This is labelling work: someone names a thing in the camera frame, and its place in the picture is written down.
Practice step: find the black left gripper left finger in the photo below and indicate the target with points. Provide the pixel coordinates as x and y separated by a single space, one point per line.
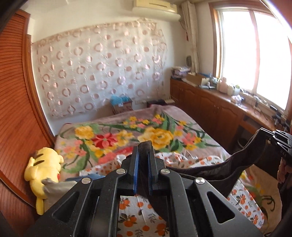
130 181

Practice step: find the person's right hand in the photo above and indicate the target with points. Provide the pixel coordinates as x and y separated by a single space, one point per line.
283 170

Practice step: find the yellow Pikachu plush toy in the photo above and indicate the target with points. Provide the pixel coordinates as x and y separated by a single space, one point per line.
46 163

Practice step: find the window with wooden frame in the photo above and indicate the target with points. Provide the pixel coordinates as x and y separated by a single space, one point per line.
252 51

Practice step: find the folded beige pants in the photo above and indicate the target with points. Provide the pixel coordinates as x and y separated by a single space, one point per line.
54 191

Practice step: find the folded blue jeans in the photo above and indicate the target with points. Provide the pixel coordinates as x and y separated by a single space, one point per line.
92 176

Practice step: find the cardboard box on counter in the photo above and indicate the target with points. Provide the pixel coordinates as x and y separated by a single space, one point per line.
197 79

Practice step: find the cardboard box with blue item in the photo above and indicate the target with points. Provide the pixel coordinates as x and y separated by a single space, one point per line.
121 104

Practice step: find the stack of papers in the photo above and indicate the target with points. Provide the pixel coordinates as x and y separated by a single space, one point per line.
180 72

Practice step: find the pink circle-pattern curtain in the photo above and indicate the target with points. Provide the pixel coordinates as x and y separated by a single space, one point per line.
78 71

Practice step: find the white air conditioner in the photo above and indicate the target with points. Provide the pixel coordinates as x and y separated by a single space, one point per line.
160 10

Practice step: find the black pants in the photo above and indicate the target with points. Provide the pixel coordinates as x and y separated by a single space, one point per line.
222 176

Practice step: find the wooden cabinet counter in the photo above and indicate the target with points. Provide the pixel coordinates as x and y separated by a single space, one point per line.
223 120

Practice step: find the floral blanket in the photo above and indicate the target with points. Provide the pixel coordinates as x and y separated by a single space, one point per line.
100 146

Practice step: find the white bottle on counter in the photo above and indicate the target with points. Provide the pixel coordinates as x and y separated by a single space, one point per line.
222 85

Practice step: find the beige window curtain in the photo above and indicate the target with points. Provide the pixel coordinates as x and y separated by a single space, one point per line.
190 19

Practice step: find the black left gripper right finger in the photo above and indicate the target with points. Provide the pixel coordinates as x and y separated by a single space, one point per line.
154 167

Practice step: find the orange-print bed sheet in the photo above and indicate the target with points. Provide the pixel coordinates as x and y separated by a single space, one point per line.
194 207

